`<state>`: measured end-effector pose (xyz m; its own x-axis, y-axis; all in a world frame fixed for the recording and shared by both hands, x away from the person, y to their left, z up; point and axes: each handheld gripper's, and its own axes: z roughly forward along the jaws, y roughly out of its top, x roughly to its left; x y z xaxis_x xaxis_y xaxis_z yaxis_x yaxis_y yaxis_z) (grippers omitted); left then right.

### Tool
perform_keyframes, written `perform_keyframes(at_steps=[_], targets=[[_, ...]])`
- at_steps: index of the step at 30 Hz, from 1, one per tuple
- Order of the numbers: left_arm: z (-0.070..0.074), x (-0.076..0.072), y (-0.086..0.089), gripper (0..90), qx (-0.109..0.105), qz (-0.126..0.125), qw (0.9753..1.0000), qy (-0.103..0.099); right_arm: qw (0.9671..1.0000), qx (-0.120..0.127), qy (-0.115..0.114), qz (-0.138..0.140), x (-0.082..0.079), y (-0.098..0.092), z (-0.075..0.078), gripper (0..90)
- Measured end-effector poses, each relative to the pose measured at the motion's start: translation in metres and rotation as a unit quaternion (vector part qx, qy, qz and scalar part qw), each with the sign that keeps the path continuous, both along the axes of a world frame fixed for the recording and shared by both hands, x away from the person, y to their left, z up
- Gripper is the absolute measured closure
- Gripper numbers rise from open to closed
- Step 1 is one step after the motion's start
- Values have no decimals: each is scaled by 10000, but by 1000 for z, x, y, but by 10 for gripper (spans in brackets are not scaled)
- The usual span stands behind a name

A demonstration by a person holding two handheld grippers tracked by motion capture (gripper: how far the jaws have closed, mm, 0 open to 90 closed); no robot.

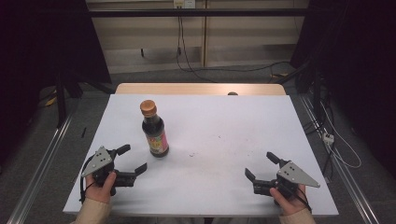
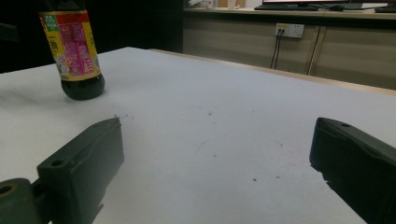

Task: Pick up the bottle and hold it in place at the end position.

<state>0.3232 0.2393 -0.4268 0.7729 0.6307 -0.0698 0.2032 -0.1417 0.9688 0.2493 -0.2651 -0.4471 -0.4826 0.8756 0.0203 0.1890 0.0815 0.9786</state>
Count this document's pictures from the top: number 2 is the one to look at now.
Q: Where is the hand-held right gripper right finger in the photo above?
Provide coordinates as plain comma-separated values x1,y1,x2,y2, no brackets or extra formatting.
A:
309,117,396,224

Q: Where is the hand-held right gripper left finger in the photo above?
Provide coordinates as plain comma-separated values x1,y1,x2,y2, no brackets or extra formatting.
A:
36,117,125,224

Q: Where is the dark soy sauce bottle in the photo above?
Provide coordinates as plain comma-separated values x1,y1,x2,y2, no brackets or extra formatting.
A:
37,0,106,102

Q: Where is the beige metal strut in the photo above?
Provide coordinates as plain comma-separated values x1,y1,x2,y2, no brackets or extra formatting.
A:
306,25,327,77

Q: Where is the dark curtain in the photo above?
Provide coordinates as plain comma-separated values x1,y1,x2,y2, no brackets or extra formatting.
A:
0,0,185,75

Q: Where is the black power cable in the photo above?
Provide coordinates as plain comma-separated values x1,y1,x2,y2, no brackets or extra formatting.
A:
273,30,285,70
269,29,281,70

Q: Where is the white wall socket strip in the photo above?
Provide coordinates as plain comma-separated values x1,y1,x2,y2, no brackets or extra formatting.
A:
274,22,305,39

